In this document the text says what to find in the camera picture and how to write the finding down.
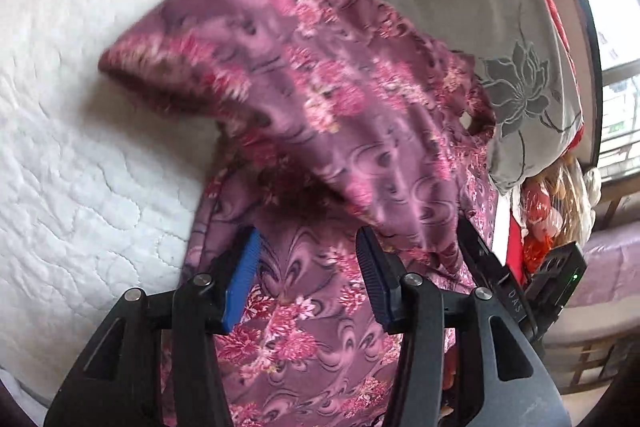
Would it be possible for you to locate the red cloth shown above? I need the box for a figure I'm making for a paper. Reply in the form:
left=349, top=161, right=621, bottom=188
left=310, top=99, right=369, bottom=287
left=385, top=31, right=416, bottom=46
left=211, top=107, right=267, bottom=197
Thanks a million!
left=504, top=212, right=527, bottom=285

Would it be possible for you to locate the window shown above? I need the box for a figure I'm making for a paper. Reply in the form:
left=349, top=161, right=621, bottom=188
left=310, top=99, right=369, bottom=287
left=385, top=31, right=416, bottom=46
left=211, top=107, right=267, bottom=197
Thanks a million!
left=530, top=0, right=640, bottom=180

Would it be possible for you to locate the purple floral garment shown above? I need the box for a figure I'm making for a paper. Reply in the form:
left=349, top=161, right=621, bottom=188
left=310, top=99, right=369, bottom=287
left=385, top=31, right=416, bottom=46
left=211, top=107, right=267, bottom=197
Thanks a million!
left=97, top=0, right=507, bottom=427

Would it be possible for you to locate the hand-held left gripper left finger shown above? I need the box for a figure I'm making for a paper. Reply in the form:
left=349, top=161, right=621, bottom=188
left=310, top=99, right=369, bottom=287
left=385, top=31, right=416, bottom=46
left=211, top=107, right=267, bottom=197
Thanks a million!
left=44, top=226, right=262, bottom=427

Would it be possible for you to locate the plastic bag with orange contents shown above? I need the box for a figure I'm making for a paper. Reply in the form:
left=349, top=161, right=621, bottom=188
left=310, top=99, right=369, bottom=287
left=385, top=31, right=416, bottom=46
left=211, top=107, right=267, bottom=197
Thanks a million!
left=519, top=152, right=605, bottom=278

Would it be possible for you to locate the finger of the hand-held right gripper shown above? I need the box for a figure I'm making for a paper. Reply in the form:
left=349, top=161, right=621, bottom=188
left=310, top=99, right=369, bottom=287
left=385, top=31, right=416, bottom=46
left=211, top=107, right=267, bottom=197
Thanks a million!
left=456, top=216, right=532, bottom=333

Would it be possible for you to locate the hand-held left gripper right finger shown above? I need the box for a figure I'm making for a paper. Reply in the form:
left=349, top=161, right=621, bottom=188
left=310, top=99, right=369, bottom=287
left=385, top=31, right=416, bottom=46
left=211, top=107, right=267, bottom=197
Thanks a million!
left=355, top=225, right=573, bottom=427

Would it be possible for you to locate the wooden bench with lilac cushion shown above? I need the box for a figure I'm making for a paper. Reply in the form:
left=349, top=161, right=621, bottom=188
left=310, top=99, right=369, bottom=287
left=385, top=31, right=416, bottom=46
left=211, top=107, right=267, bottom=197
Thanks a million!
left=542, top=194, right=640, bottom=395

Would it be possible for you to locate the white quilted bed cover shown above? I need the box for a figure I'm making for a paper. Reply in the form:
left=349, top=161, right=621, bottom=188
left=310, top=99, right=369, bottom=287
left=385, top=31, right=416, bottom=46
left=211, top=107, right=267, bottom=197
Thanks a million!
left=0, top=0, right=301, bottom=414

